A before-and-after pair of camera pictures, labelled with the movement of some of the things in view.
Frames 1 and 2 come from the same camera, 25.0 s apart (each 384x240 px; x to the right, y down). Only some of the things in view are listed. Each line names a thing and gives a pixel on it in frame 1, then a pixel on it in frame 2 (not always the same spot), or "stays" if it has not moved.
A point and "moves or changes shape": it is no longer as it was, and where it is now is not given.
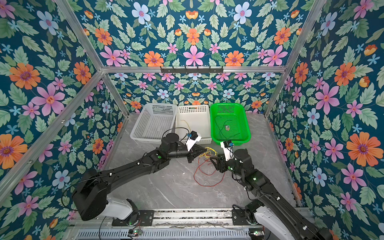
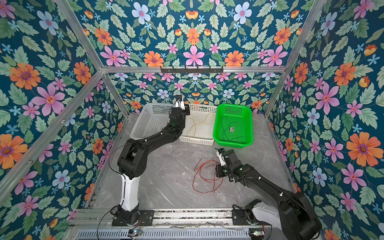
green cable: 220,128 moves or changes shape
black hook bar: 191,69 stays
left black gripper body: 190,154 to 182,113
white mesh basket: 156,120 stays
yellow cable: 207,153 to 205,120
